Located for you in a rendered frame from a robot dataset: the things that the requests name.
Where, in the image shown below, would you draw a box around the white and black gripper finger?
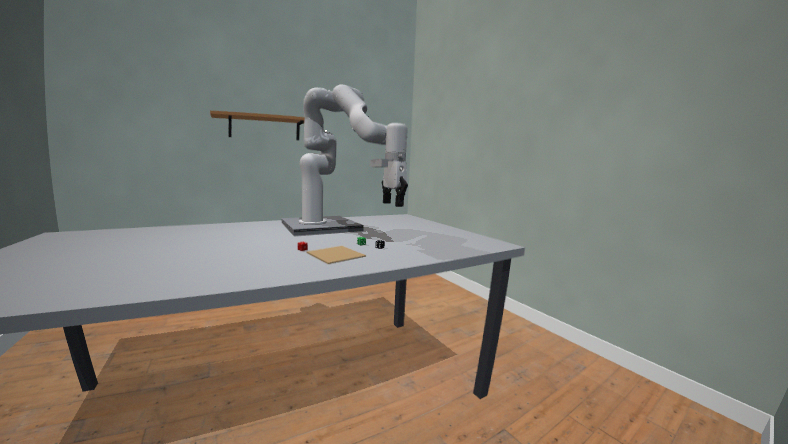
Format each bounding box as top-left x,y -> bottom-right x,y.
382,181 -> 392,204
395,176 -> 408,207

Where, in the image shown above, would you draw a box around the tan square mat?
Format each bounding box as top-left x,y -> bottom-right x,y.
306,246 -> 366,264

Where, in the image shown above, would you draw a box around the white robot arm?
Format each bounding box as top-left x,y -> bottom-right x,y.
299,85 -> 407,225

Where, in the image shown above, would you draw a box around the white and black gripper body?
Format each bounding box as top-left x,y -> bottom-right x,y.
383,160 -> 407,189

